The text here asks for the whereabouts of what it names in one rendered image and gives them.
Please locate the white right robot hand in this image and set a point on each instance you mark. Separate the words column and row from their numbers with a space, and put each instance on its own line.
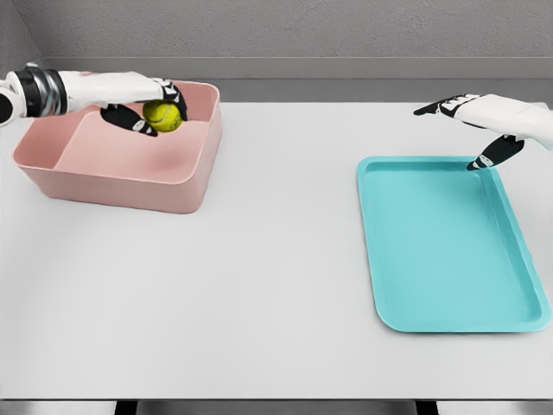
column 484, row 110

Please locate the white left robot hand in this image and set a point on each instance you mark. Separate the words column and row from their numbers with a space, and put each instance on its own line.
column 134, row 89

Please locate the yellow-green tennis ball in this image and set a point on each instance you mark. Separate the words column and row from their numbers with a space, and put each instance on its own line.
column 163, row 116

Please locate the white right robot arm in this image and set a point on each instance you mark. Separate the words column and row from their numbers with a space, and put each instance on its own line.
column 542, row 127

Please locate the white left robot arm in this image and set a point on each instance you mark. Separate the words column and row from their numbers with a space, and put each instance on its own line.
column 47, row 91

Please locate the pink plastic basket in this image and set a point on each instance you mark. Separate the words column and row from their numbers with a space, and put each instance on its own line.
column 129, row 168

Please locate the blue plastic tray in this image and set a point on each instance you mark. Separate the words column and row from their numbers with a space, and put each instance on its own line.
column 445, row 246

